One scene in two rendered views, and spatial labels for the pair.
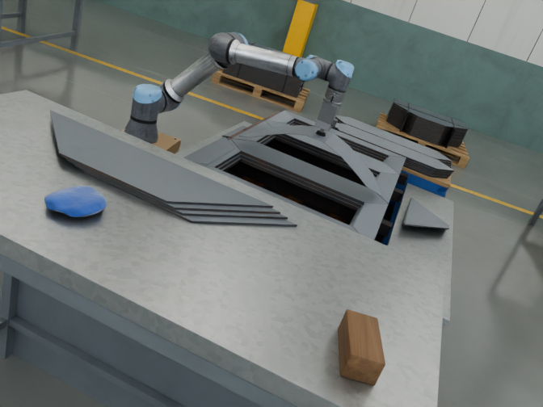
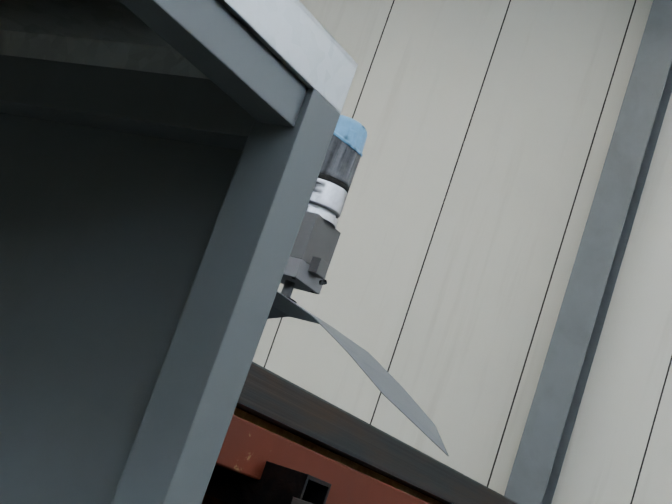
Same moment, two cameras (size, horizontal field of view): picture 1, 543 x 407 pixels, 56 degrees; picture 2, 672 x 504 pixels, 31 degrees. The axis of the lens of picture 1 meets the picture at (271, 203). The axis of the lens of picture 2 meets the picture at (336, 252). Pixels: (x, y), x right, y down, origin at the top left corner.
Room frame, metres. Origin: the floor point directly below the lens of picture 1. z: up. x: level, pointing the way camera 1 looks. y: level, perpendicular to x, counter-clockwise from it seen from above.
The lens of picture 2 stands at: (0.38, -0.78, 0.73)
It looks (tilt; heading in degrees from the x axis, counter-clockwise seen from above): 12 degrees up; 21
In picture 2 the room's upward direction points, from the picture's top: 19 degrees clockwise
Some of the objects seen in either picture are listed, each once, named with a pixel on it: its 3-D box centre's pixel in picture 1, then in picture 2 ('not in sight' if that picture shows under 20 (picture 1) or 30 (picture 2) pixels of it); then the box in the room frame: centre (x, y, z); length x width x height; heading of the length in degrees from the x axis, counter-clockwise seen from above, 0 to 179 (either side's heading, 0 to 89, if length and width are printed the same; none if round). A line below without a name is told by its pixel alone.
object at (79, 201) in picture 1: (78, 201); not in sight; (0.88, 0.37, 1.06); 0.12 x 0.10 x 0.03; 163
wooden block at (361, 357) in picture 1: (359, 346); not in sight; (0.71, -0.22, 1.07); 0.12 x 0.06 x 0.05; 3
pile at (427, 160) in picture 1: (389, 145); not in sight; (2.99, -0.56, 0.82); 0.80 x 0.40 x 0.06; 78
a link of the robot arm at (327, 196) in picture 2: (334, 94); (319, 199); (2.04, -0.10, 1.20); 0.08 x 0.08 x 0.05
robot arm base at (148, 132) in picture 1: (142, 127); not in sight; (2.11, 0.66, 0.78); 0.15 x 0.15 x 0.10
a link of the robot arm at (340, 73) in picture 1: (340, 75); (334, 153); (2.05, -0.10, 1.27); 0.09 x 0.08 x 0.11; 75
